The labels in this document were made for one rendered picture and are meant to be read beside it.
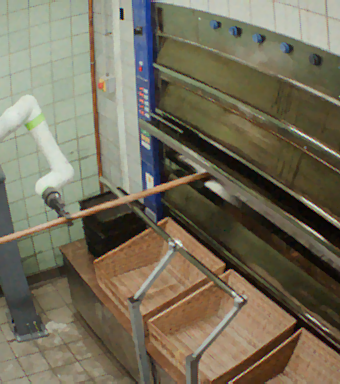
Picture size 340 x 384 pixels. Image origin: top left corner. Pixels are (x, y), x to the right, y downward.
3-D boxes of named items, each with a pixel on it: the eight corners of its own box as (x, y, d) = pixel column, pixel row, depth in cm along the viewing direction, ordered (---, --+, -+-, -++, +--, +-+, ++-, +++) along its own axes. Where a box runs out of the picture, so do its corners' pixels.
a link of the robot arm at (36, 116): (8, 107, 282) (24, 96, 277) (18, 98, 293) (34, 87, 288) (23, 135, 288) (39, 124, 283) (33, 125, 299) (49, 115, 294)
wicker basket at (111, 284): (171, 256, 349) (168, 215, 336) (226, 305, 306) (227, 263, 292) (95, 282, 328) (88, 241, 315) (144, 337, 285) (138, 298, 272)
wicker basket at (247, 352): (229, 307, 303) (231, 266, 290) (291, 358, 260) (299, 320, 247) (148, 341, 282) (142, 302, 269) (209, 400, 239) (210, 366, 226)
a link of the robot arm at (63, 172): (26, 130, 295) (28, 132, 285) (43, 118, 297) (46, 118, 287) (58, 187, 307) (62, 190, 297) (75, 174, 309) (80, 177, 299)
